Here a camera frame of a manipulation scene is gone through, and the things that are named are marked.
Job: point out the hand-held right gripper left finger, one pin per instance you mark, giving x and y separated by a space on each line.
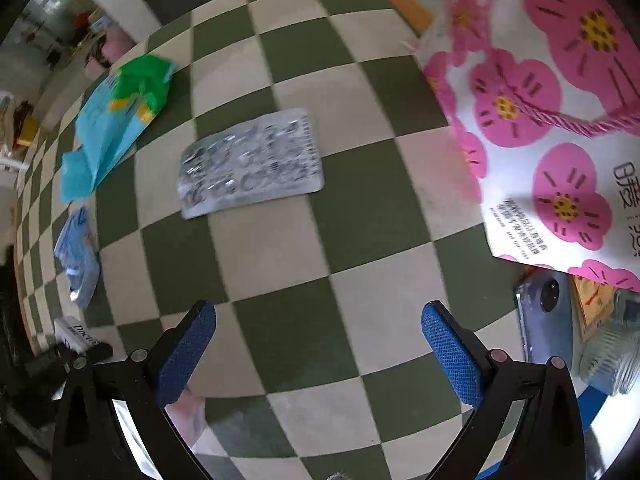
185 355

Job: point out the clear glass bottle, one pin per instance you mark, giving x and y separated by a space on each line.
610 355

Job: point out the green checkered tablecloth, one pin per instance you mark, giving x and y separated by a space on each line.
310 240

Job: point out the pink suitcase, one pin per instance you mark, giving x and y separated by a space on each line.
114 45

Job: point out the dark blue smartphone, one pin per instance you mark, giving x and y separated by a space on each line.
542 320

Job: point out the yellow box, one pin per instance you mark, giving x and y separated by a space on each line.
27 132

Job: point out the blue stool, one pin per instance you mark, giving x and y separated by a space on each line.
592 405

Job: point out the silver pill blister pack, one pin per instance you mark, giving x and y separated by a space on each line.
250 165

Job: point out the white pink floral gift bag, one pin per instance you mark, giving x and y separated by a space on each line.
525 110

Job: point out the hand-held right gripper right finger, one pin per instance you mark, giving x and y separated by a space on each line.
450 355

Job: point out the blue green plastic bag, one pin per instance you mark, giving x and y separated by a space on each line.
107 125

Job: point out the orange red flat packet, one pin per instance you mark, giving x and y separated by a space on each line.
595 300

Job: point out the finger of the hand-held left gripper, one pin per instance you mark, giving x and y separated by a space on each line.
75 357

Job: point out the small blue plastic packet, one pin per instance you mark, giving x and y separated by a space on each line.
77 260

